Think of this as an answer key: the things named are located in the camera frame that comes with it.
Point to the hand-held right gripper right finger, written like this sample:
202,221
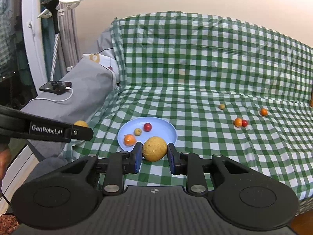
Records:
172,160

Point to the white flower-print pillow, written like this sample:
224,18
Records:
105,62

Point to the red patterned cloth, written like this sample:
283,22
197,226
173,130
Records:
7,225

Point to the white door frame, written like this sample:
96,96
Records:
33,41

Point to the white plastic clip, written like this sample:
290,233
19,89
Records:
70,68

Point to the black gooseneck stand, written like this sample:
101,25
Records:
54,17

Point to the person's left forearm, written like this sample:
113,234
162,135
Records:
4,161

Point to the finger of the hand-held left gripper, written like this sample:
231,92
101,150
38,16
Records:
83,133

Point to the orange cushion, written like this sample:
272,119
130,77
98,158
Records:
311,101

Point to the orange mandarin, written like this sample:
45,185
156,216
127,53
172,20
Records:
237,122
263,111

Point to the black smartphone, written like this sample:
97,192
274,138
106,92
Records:
55,87

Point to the blue plate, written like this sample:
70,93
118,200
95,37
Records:
160,130

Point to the red tomato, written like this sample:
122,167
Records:
245,123
147,126

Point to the teal curtain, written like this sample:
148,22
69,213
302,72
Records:
47,29

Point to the grey curtain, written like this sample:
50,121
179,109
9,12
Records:
68,34

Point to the green checkered cloth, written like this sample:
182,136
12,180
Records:
207,66

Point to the small yellow-green fruit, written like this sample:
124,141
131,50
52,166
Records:
221,106
138,131
81,123
154,149

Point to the white phone clamp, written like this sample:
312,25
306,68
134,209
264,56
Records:
71,2

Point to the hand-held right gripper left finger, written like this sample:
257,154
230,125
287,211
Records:
139,159

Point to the plastic-wrapped mandarin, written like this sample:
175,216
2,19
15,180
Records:
129,139

